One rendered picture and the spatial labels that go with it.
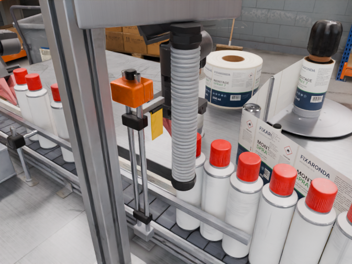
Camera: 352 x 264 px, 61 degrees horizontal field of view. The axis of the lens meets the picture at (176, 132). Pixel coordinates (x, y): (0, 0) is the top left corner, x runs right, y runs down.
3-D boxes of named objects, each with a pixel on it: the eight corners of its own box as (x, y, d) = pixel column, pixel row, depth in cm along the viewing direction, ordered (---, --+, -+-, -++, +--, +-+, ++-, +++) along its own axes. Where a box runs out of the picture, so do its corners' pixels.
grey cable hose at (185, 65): (200, 182, 41) (210, 23, 30) (186, 196, 39) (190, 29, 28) (179, 172, 43) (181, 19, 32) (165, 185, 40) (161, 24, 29)
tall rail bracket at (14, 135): (52, 171, 82) (37, 118, 73) (28, 185, 77) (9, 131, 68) (45, 166, 83) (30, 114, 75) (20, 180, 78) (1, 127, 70)
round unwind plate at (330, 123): (363, 110, 102) (364, 107, 101) (347, 152, 81) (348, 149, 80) (276, 89, 117) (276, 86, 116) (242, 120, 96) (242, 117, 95)
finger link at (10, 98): (35, 94, 86) (17, 65, 85) (11, 102, 81) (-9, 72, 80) (29, 103, 91) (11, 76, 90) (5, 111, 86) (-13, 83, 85)
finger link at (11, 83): (31, 95, 85) (13, 66, 84) (7, 104, 80) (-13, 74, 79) (25, 104, 90) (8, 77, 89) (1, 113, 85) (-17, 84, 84)
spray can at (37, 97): (64, 143, 84) (47, 74, 74) (47, 152, 81) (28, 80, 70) (52, 137, 87) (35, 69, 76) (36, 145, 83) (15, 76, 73)
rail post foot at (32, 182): (40, 182, 78) (39, 180, 77) (31, 187, 76) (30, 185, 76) (29, 173, 81) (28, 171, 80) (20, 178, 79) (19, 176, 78)
